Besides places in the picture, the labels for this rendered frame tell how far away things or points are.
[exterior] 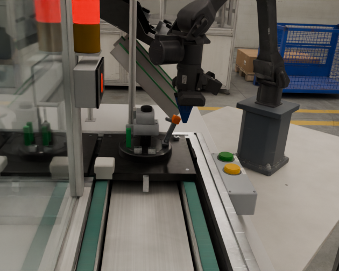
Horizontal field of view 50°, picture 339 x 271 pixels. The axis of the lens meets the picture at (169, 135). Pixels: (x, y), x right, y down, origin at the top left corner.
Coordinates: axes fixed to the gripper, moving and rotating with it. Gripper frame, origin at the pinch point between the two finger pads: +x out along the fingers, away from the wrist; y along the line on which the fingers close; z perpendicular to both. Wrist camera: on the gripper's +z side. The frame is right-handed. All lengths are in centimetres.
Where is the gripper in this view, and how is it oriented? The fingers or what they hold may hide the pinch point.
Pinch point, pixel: (185, 109)
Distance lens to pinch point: 92.2
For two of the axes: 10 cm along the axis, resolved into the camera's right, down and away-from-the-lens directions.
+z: 10.0, 0.3, 0.9
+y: -0.8, -3.8, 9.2
